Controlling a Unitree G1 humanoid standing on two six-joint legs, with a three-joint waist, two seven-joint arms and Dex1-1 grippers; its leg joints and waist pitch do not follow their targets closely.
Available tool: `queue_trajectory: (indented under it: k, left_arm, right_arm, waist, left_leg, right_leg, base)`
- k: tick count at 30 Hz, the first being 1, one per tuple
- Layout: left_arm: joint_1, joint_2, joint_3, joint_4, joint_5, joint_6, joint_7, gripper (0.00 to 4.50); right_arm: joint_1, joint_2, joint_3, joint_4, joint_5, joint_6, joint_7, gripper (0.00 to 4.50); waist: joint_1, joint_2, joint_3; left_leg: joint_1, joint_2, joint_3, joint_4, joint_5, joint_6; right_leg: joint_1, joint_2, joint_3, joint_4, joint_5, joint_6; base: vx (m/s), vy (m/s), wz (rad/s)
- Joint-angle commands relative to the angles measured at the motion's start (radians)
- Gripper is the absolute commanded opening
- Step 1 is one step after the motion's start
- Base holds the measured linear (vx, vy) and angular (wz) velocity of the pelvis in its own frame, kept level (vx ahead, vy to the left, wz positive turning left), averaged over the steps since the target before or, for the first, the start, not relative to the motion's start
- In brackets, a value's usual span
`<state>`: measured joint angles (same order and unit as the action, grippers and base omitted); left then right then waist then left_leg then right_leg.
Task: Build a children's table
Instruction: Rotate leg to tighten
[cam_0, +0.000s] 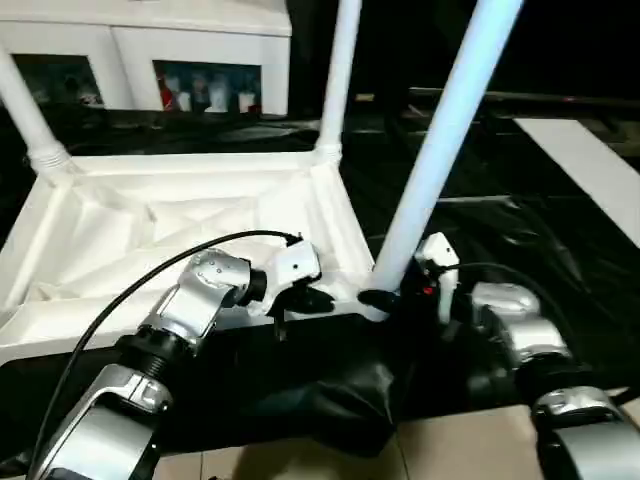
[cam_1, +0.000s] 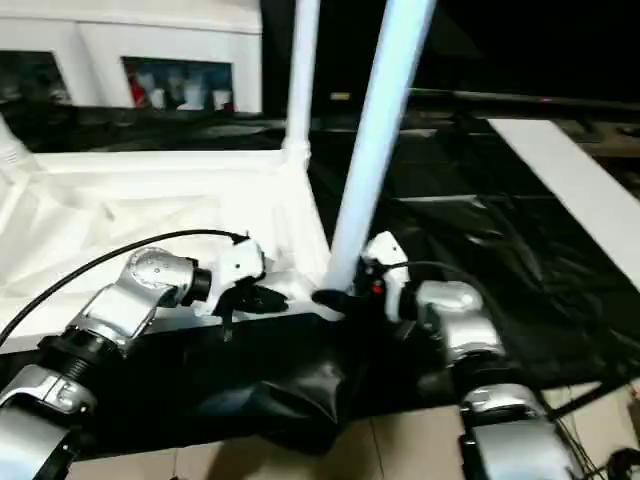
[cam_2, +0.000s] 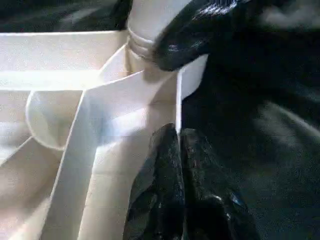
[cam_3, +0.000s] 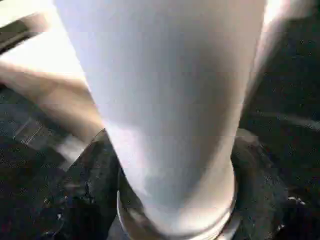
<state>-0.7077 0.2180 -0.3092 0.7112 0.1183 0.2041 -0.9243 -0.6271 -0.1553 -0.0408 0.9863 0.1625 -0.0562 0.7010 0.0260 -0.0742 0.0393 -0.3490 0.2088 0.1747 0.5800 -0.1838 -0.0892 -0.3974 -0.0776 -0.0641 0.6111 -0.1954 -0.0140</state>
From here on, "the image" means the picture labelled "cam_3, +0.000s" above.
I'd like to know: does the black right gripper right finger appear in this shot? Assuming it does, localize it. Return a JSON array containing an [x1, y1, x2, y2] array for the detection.
[[230, 129, 320, 240]]

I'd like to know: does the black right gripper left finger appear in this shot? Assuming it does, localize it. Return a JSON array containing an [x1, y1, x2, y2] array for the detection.
[[39, 129, 122, 240]]

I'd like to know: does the white plastic table leg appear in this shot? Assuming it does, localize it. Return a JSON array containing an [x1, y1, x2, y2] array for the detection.
[[52, 0, 268, 240]]

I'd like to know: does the black plastic mat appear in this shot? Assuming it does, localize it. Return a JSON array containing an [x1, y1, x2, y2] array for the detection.
[[0, 10, 320, 240]]

